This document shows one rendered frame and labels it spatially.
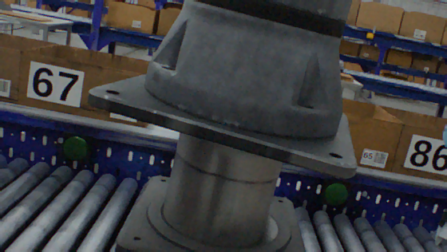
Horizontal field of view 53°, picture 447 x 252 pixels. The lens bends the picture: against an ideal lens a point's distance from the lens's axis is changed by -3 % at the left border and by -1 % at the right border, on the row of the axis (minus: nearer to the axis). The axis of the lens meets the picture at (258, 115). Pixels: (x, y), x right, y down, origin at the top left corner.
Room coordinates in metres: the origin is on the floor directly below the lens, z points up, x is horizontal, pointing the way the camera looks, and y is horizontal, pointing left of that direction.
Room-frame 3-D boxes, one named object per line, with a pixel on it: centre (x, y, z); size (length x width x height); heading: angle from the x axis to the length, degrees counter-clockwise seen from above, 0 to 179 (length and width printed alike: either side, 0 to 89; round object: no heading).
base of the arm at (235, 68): (0.44, 0.01, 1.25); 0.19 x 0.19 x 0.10
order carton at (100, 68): (1.46, 0.54, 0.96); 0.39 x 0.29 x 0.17; 95
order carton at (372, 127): (1.53, -0.24, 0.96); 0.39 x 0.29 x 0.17; 95
